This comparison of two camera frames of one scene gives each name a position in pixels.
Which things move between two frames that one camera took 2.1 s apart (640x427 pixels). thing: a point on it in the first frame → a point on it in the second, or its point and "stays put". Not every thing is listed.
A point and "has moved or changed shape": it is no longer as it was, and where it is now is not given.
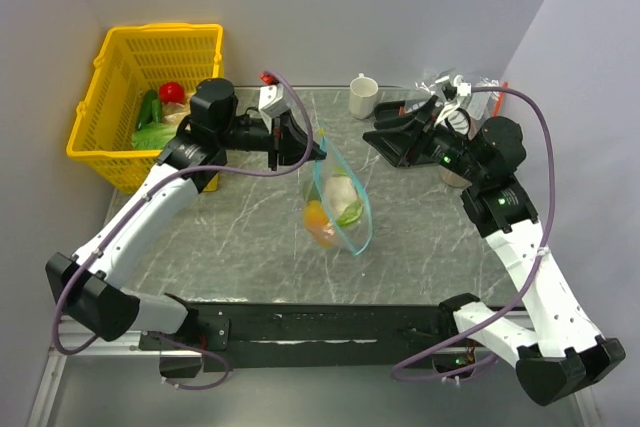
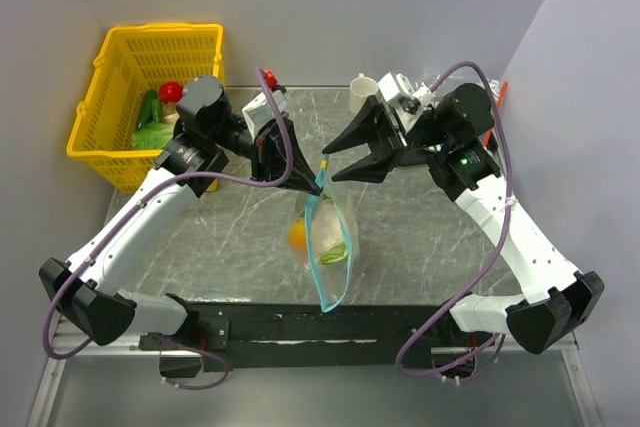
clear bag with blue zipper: [337, 208] has moved or changed shape
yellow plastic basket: [131, 61] stays put
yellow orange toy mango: [318, 224] → [297, 235]
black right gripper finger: [396, 145] → [373, 169]
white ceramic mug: [362, 93] stays put
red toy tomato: [172, 92] stays put
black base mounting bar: [304, 335] stays put
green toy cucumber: [146, 112] stays put
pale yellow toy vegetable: [174, 112] stays put
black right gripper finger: [385, 110] → [359, 130]
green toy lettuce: [153, 136] stays put
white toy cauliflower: [342, 197] → [327, 234]
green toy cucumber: [156, 110] stays put
